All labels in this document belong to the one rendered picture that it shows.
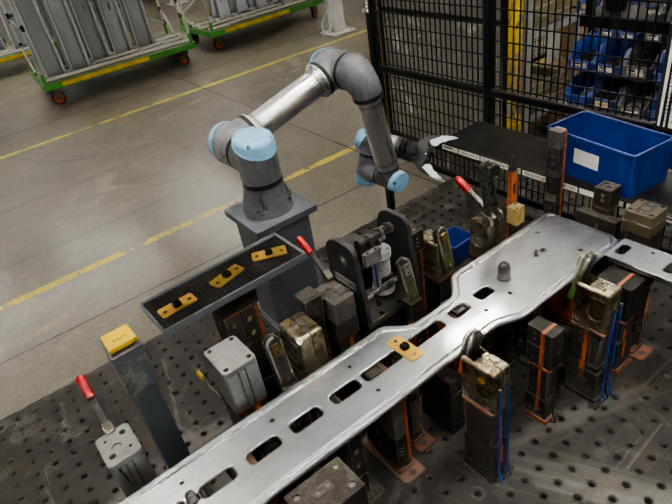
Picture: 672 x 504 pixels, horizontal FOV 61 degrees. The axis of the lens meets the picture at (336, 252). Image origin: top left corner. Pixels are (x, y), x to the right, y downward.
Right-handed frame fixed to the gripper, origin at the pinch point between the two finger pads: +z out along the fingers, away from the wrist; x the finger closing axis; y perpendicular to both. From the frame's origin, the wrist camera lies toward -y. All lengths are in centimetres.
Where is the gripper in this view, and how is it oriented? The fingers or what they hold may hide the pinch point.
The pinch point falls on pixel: (452, 160)
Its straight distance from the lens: 199.1
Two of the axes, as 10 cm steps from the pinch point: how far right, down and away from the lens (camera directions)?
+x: -2.6, 9.6, 1.2
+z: 9.0, 2.8, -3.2
